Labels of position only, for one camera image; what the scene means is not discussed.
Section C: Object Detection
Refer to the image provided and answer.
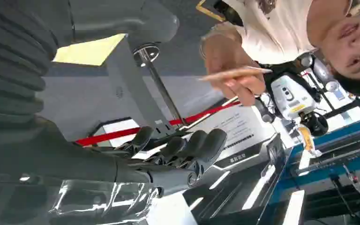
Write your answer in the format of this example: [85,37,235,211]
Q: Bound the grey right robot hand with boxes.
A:
[0,0,228,197]

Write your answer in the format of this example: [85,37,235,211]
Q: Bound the clear plastic wrap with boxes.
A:
[48,179,161,225]

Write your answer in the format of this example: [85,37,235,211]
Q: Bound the red barrier belt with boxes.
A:
[75,101,241,147]

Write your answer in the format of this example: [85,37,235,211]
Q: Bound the grey sign stand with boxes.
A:
[105,37,177,139]

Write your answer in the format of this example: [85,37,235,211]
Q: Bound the white printed sign panel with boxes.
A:
[180,105,277,156]

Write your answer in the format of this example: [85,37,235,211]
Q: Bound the black display stand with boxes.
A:
[183,133,293,225]

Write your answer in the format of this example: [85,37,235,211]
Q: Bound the person's left hand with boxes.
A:
[204,40,267,107]

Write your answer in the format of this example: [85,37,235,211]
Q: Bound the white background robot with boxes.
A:
[254,52,340,138]

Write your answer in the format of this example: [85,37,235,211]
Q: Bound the seated person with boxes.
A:
[198,0,360,108]

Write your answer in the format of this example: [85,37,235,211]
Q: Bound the blue framed bench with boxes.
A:
[268,118,360,225]

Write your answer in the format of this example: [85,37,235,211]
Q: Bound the metal stanchion post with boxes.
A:
[133,43,188,127]

